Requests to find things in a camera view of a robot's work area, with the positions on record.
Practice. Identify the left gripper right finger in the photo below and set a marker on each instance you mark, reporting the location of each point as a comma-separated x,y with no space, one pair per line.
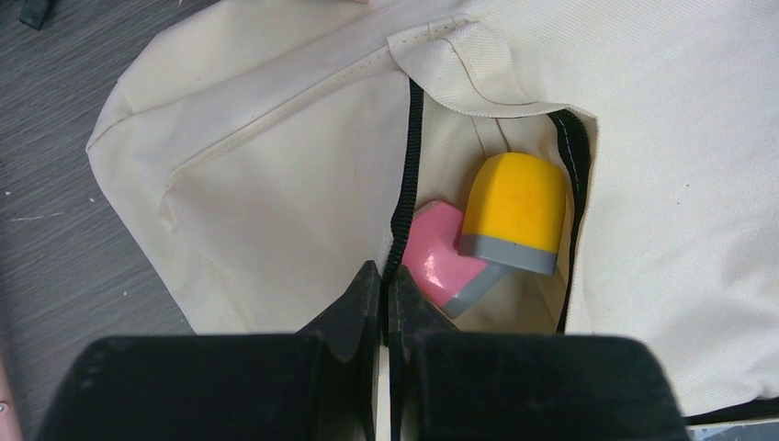
410,315

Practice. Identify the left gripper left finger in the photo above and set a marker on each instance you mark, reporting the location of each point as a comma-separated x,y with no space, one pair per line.
346,400

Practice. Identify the pink eraser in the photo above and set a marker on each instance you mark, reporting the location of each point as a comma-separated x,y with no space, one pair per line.
450,281

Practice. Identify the yellow eraser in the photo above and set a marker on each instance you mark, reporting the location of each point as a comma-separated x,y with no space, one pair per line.
515,213

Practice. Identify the cream canvas backpack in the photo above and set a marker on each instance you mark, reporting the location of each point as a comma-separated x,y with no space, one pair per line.
255,153

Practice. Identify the pink music stand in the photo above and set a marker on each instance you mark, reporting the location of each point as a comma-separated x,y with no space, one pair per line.
10,427

